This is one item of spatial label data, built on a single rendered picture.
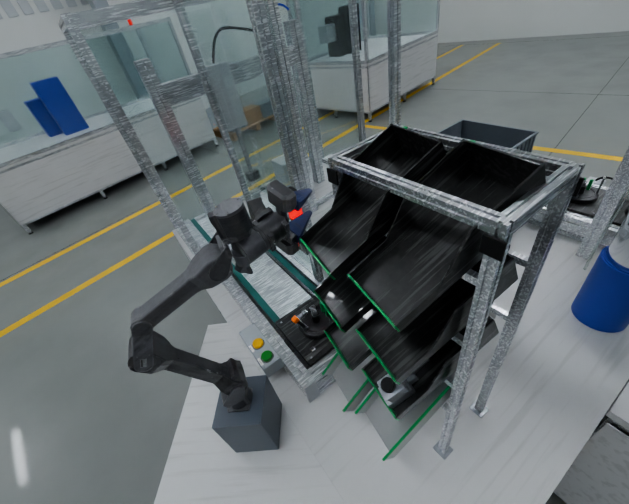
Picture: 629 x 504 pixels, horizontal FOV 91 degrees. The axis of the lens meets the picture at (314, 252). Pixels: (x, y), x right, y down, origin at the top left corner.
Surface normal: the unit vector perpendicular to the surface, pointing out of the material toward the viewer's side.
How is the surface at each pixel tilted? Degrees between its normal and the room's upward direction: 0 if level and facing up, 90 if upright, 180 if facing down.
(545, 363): 0
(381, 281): 25
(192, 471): 0
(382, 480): 0
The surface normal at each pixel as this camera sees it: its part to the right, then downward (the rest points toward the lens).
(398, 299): -0.53, -0.51
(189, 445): -0.18, -0.75
